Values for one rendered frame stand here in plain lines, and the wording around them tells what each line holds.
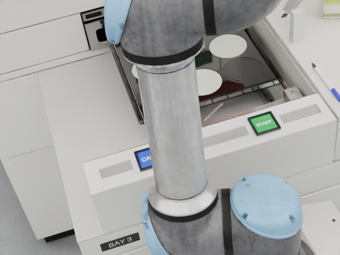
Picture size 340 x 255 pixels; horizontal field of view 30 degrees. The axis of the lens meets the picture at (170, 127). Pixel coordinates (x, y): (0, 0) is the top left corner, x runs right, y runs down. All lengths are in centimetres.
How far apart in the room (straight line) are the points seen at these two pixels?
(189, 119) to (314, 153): 58
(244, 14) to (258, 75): 79
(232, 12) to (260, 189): 36
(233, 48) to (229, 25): 86
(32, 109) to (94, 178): 66
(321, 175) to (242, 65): 35
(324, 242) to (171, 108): 58
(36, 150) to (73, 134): 44
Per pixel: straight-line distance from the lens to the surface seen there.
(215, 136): 138
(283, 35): 162
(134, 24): 83
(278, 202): 105
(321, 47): 159
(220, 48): 170
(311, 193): 157
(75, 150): 161
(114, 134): 162
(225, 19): 82
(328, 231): 139
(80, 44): 184
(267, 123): 139
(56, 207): 229
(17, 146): 205
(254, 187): 107
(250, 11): 83
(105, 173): 135
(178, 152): 96
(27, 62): 185
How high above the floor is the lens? 195
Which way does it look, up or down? 45 degrees down
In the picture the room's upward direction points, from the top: 9 degrees counter-clockwise
